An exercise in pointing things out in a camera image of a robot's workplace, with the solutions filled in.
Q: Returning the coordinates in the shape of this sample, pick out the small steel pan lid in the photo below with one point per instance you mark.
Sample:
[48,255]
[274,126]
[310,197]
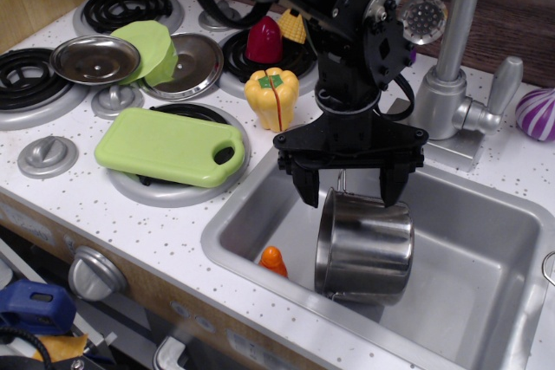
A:
[95,60]

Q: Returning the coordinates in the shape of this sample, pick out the grey stove knob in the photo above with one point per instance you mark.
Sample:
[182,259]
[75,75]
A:
[110,102]
[208,22]
[47,157]

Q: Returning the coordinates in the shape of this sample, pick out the yellow toy bell pepper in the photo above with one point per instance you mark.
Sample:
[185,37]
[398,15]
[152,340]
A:
[272,94]

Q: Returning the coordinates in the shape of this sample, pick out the yellow toy corn piece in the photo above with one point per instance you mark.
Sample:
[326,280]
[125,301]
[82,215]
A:
[291,25]

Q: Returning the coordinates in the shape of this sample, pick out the silver oven dial knob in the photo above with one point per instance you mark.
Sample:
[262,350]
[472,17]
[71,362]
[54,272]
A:
[93,277]

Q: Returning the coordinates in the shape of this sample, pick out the back right stove burner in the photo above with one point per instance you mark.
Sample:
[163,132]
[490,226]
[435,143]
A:
[300,59]

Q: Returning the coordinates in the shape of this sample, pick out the silver metal sink basin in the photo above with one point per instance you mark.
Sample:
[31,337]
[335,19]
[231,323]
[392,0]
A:
[450,277]

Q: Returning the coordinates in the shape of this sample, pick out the purple striped toy onion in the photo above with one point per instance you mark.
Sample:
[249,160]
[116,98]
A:
[535,114]

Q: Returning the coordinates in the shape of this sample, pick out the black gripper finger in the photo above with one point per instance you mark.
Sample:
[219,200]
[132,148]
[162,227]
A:
[307,184]
[392,182]

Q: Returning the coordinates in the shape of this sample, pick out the back left stove burner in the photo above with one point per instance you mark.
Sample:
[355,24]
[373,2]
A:
[102,17]

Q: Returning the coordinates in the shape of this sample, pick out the metal wire hook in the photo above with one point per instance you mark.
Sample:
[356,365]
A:
[546,271]

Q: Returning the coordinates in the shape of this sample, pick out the orange toy bottle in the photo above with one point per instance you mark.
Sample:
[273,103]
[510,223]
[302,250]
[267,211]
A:
[271,259]

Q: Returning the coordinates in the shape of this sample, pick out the stainless steel pot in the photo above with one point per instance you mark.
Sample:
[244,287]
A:
[364,250]

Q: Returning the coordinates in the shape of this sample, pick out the large steel pot lid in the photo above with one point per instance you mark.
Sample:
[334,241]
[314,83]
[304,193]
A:
[195,64]

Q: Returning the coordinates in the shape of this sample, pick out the stove burner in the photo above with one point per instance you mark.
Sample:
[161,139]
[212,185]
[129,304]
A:
[300,59]
[102,17]
[32,93]
[165,194]

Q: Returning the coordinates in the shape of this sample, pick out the green plastic cutting board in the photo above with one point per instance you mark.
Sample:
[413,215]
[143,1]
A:
[171,147]

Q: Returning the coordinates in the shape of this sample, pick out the grey stove knob front left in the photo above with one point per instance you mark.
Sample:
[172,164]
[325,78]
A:
[47,157]

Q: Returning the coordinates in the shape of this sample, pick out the silver toy faucet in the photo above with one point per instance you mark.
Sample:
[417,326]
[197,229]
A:
[456,123]

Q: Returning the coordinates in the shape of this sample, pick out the red toy pepper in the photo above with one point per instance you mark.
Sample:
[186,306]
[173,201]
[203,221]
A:
[264,42]

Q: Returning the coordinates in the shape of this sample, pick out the silver strainer ladle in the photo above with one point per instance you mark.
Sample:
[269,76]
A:
[424,21]

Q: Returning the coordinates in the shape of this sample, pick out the silver oven door handle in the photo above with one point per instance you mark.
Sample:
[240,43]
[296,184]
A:
[170,354]

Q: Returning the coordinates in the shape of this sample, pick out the grey stove knob back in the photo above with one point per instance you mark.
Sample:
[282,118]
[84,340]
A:
[208,22]

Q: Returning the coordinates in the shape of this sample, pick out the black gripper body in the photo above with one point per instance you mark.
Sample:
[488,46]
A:
[351,141]

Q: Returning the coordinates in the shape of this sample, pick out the grey stove knob middle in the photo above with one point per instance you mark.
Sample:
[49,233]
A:
[110,102]

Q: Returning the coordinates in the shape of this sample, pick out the front stove burner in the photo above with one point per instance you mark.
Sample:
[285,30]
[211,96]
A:
[165,194]

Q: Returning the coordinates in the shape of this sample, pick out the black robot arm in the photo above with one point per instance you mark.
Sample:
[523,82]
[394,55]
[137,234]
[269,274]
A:
[360,50]

